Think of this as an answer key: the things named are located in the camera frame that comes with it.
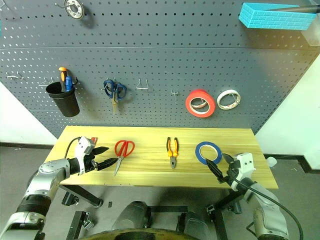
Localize dark grey rounded housing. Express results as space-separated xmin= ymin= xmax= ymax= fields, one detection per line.
xmin=111 ymin=200 xmax=152 ymax=232
xmin=176 ymin=211 xmax=211 ymax=239

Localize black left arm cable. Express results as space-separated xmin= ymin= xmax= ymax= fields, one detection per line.
xmin=64 ymin=136 xmax=82 ymax=160

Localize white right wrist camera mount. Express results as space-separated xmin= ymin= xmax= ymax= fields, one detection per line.
xmin=231 ymin=152 xmax=256 ymax=191

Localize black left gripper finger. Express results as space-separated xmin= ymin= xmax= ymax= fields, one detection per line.
xmin=92 ymin=146 xmax=110 ymax=156
xmin=96 ymin=157 xmax=119 ymax=172

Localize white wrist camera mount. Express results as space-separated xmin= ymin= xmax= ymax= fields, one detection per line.
xmin=74 ymin=136 xmax=99 ymax=174
xmin=231 ymin=152 xmax=256 ymax=191

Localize red handled scissors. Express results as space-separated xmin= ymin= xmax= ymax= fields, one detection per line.
xmin=113 ymin=139 xmax=136 ymax=177

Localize black tube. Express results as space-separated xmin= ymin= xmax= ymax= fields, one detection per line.
xmin=267 ymin=4 xmax=320 ymax=15

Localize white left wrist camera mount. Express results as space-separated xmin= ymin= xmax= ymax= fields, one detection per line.
xmin=74 ymin=136 xmax=99 ymax=174

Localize wire loop pegboard hook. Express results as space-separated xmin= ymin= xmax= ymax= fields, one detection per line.
xmin=136 ymin=77 xmax=150 ymax=90

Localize round silver metal disc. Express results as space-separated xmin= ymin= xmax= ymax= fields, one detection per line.
xmin=63 ymin=0 xmax=86 ymax=20

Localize grey pegboard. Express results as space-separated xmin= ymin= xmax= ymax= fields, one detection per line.
xmin=0 ymin=0 xmax=320 ymax=141

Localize black plastic cup holder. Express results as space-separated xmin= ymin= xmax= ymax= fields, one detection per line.
xmin=45 ymin=81 xmax=81 ymax=118

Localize black metal table frame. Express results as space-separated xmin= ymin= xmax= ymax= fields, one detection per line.
xmin=59 ymin=184 xmax=247 ymax=240

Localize white tape roll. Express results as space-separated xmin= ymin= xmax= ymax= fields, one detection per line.
xmin=216 ymin=88 xmax=242 ymax=110

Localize red tape roll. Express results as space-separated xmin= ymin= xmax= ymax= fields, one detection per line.
xmin=185 ymin=88 xmax=216 ymax=119

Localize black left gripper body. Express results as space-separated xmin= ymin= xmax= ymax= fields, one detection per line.
xmin=83 ymin=151 xmax=99 ymax=174

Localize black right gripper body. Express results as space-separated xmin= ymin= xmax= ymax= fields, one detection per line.
xmin=223 ymin=161 xmax=240 ymax=186

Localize orange black pliers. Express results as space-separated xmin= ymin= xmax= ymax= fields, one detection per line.
xmin=166 ymin=136 xmax=180 ymax=170

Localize blue handled scissors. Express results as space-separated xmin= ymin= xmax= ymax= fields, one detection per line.
xmin=103 ymin=78 xmax=127 ymax=116

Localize small white floor object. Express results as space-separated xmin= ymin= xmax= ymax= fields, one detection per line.
xmin=265 ymin=155 xmax=278 ymax=168

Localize orange black screwdriver handle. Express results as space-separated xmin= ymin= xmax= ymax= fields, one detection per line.
xmin=58 ymin=66 xmax=68 ymax=93

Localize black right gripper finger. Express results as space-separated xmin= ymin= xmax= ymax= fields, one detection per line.
xmin=205 ymin=159 xmax=226 ymax=185
xmin=222 ymin=152 xmax=235 ymax=168

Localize blue tape roll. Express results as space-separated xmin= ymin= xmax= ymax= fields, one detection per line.
xmin=195 ymin=141 xmax=223 ymax=165

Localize dark curved rim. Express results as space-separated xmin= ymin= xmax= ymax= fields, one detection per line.
xmin=82 ymin=226 xmax=201 ymax=240

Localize blue tool handle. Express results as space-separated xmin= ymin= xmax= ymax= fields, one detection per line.
xmin=64 ymin=76 xmax=74 ymax=92

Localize teal brick pattern box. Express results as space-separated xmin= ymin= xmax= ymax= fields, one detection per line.
xmin=237 ymin=2 xmax=317 ymax=31

